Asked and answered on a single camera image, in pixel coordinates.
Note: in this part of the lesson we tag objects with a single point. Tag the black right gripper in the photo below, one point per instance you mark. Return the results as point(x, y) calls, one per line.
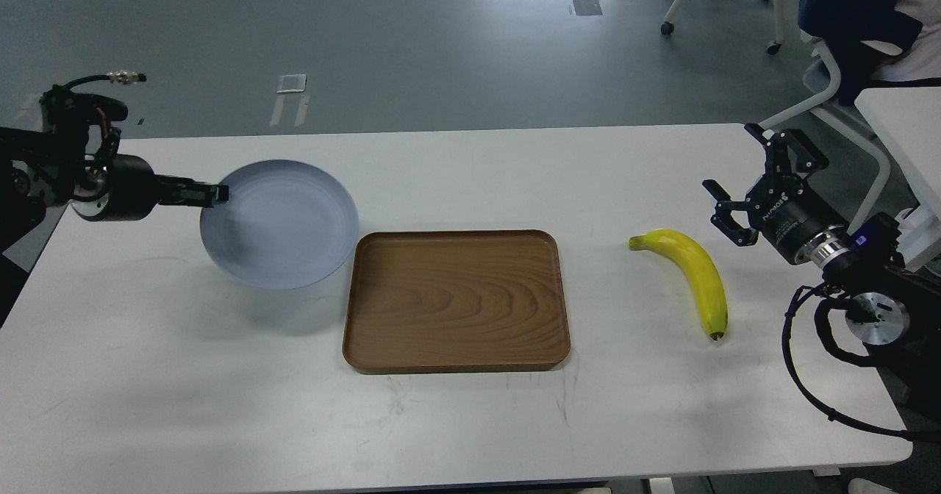
point(782, 206)

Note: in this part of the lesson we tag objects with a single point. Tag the white side table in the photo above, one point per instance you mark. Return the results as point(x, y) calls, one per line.
point(907, 120)

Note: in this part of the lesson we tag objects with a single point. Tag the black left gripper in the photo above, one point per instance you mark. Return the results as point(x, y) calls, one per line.
point(135, 190)

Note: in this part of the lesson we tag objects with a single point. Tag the seated person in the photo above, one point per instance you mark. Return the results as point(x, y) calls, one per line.
point(877, 43)

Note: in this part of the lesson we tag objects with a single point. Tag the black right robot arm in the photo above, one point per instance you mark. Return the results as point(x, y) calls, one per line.
point(871, 306)

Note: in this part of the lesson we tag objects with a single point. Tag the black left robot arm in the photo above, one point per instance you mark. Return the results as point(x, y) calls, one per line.
point(75, 160)

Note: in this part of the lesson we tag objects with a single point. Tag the light blue plate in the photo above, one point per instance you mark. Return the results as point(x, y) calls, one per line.
point(286, 224)

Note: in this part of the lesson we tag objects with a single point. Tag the yellow banana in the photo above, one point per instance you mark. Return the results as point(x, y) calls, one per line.
point(702, 275)

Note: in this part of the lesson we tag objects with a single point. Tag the brown wooden tray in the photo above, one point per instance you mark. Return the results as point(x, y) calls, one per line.
point(443, 302)

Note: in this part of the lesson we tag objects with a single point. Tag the white floor tape marks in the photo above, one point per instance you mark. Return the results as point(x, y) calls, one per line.
point(292, 101)

